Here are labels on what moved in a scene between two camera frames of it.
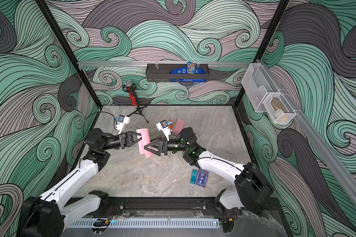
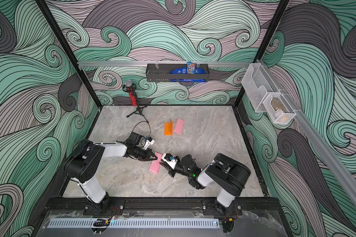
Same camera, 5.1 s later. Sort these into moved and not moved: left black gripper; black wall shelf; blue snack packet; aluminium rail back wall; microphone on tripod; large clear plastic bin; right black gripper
Moved: right black gripper; left black gripper
Not moved: black wall shelf; microphone on tripod; large clear plastic bin; blue snack packet; aluminium rail back wall
